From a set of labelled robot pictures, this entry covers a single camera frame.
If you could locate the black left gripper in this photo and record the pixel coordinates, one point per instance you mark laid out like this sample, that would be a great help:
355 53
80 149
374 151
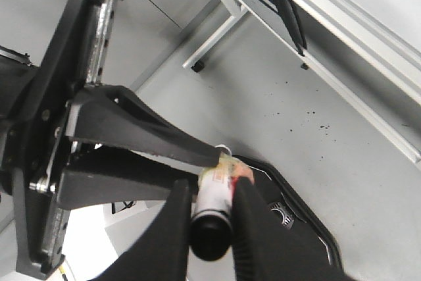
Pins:
35 109

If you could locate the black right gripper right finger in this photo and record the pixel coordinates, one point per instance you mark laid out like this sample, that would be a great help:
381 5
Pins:
264 250

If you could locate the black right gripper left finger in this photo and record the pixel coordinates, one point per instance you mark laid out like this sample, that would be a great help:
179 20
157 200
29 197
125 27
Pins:
162 250

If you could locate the white whiteboard marker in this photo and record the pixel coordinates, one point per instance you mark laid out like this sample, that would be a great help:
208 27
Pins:
211 230

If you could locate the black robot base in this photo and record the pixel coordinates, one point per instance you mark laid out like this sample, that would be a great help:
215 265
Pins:
294 214

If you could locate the aluminium whiteboard marker tray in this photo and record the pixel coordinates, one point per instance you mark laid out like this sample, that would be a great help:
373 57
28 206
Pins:
388 54

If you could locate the dark fabric cloth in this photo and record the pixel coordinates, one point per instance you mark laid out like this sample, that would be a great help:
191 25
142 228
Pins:
287 10

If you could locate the white metal stand frame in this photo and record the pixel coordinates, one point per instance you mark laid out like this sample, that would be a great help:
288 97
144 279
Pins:
392 112

